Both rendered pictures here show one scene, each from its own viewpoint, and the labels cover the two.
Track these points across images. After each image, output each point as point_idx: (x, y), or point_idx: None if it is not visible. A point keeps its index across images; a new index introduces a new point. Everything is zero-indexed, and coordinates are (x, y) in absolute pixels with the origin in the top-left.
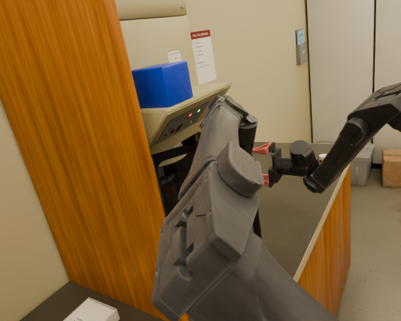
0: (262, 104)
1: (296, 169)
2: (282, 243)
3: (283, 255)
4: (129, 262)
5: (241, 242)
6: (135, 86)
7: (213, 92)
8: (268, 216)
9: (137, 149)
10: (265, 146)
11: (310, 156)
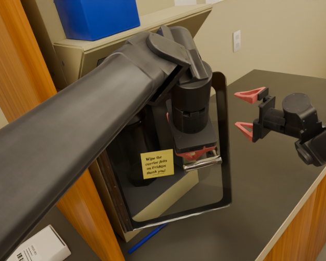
0: (283, 29)
1: (289, 128)
2: (259, 203)
3: (256, 219)
4: (73, 209)
5: None
6: (57, 8)
7: (178, 18)
8: (254, 164)
9: (39, 102)
10: (254, 92)
11: (309, 117)
